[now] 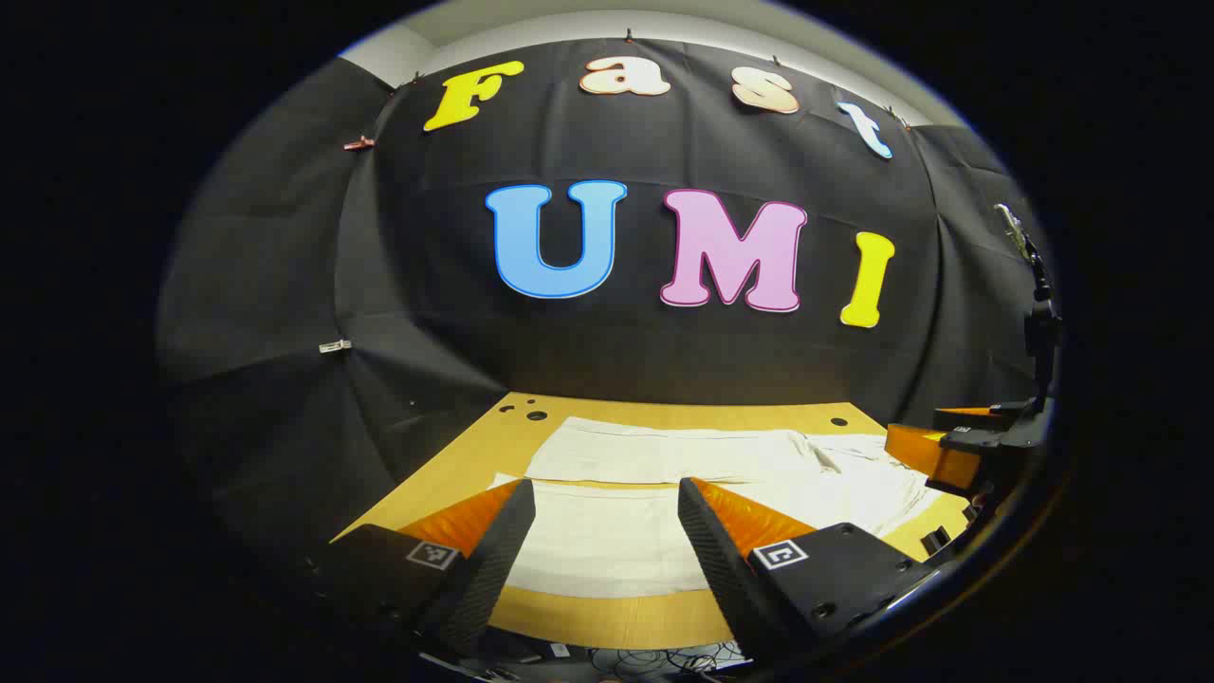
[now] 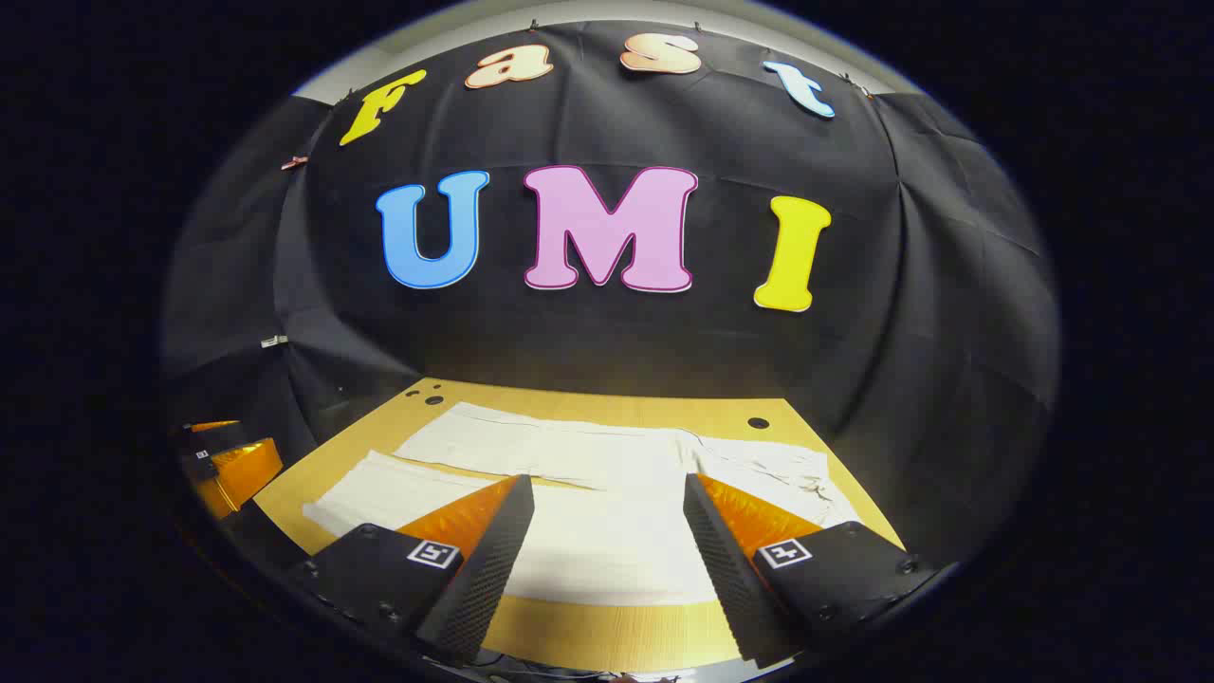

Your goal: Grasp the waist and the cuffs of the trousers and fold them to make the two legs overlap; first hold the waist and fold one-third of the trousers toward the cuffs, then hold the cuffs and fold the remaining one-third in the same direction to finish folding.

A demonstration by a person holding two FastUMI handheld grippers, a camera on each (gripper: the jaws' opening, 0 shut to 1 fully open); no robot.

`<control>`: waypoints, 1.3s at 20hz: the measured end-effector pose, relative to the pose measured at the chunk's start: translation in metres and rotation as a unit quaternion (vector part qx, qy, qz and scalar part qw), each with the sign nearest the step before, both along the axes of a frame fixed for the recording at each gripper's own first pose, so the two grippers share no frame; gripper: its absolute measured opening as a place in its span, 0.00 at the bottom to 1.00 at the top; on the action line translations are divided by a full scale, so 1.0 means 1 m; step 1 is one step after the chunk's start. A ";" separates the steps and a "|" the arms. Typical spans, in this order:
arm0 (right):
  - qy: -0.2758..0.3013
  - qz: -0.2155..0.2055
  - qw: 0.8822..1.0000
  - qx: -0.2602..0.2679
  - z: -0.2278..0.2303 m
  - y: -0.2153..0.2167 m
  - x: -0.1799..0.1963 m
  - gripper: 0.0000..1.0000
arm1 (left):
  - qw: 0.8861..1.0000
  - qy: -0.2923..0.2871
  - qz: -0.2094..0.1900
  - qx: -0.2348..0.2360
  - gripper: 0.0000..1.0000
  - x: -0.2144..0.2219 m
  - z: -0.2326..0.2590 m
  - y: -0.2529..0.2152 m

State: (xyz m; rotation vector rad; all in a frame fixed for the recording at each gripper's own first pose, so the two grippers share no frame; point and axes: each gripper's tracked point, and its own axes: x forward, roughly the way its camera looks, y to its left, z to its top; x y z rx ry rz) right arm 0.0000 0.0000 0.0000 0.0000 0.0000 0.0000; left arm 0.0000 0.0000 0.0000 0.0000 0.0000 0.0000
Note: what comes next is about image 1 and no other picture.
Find black backdrop cloth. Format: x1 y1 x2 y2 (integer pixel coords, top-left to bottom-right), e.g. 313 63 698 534
156 38 1058 570

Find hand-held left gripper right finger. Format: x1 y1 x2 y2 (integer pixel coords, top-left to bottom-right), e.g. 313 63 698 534
676 476 940 665

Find white jeans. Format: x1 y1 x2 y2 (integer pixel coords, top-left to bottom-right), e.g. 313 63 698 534
488 415 945 600

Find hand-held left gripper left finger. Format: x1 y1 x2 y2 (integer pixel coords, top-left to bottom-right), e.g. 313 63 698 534
313 477 538 660

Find thin dark cables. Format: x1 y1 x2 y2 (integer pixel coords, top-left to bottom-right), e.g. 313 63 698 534
569 641 745 676

